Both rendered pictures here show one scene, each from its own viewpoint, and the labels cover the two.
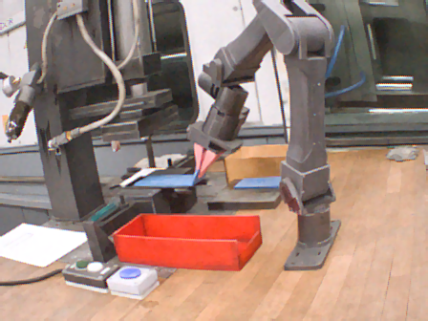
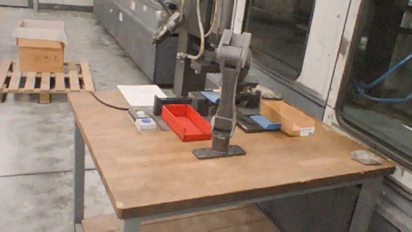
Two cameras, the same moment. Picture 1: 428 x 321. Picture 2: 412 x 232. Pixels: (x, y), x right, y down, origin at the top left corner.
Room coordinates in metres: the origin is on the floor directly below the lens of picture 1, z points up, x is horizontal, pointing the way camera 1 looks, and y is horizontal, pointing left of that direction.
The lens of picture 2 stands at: (-0.31, -0.93, 1.56)
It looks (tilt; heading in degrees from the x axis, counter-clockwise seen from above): 21 degrees down; 37
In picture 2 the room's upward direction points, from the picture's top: 8 degrees clockwise
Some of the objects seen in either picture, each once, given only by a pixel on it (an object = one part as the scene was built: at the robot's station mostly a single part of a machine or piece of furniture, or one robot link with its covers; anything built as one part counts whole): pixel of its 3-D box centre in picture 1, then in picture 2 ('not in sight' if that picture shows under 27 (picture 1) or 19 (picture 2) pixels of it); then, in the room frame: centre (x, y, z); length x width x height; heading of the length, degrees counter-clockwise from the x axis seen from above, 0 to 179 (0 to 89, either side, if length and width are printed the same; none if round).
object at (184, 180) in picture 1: (171, 174); (215, 95); (1.09, 0.09, 1.00); 0.15 x 0.07 x 0.03; 67
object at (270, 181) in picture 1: (267, 177); (265, 119); (1.20, -0.12, 0.93); 0.15 x 0.07 x 0.03; 64
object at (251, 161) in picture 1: (279, 164); (286, 118); (1.31, -0.16, 0.93); 0.25 x 0.13 x 0.08; 65
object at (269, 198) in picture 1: (253, 193); (253, 122); (1.17, -0.08, 0.91); 0.17 x 0.16 x 0.02; 155
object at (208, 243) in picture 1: (185, 241); (185, 122); (0.88, 0.07, 0.93); 0.25 x 0.12 x 0.06; 65
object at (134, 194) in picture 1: (154, 182); (212, 95); (1.13, 0.14, 0.98); 0.20 x 0.10 x 0.01; 155
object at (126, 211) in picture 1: (117, 224); (175, 103); (0.97, 0.21, 0.95); 0.15 x 0.03 x 0.10; 155
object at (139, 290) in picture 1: (134, 288); (146, 127); (0.75, 0.17, 0.90); 0.07 x 0.07 x 0.06; 65
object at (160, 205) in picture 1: (158, 201); (211, 104); (1.13, 0.14, 0.94); 0.20 x 0.10 x 0.07; 155
